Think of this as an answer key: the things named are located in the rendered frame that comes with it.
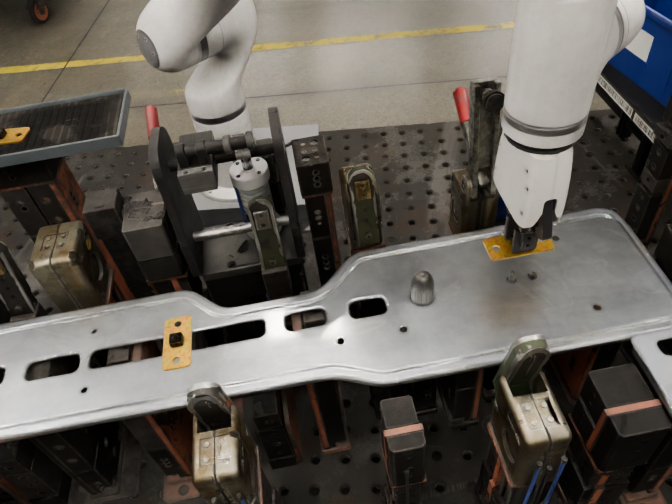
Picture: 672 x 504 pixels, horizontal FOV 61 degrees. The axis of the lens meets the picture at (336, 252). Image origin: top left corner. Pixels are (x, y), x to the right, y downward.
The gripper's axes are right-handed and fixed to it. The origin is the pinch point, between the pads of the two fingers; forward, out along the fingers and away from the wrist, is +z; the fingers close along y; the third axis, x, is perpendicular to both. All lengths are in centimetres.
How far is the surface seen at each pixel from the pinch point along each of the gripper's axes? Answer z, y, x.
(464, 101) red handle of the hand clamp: -4.3, -23.9, -0.1
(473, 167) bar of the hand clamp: -0.2, -13.5, -1.8
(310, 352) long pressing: 9.7, 5.5, -29.0
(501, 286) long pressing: 9.6, 0.7, -1.8
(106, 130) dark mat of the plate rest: -6, -30, -54
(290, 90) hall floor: 110, -229, -24
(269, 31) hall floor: 110, -303, -30
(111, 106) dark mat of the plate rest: -6, -36, -54
